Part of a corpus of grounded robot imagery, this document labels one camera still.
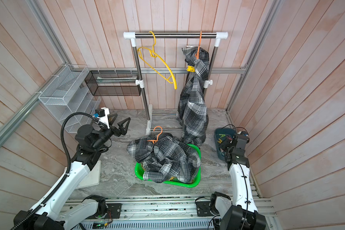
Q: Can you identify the orange hanger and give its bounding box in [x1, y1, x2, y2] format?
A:
[195, 31, 202, 60]
[146, 126, 163, 144]

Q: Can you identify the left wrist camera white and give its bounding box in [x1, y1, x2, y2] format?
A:
[94, 107, 110, 129]

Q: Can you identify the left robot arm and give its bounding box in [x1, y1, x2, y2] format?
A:
[13, 107, 131, 230]

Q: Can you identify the grey plaid shirt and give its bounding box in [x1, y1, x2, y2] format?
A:
[126, 133, 201, 184]
[176, 46, 209, 146]

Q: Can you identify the dark teal tray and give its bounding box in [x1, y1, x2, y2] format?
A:
[214, 125, 237, 161]

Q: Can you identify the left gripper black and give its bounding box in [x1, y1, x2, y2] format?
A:
[91, 113, 131, 150]

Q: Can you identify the metal clothes rack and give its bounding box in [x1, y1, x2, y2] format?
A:
[123, 32, 229, 135]

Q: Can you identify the black mesh wall basket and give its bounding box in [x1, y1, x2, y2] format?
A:
[85, 70, 141, 96]

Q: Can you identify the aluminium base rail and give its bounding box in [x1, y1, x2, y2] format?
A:
[37, 194, 278, 230]

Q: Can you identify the white wire mesh shelf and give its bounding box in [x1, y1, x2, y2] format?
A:
[39, 65, 101, 124]

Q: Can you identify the white booklet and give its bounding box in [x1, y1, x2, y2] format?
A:
[76, 161, 101, 189]

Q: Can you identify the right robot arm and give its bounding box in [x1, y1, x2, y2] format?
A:
[195, 127, 267, 230]

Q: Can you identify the green plastic basket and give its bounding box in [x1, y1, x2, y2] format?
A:
[134, 144, 201, 188]

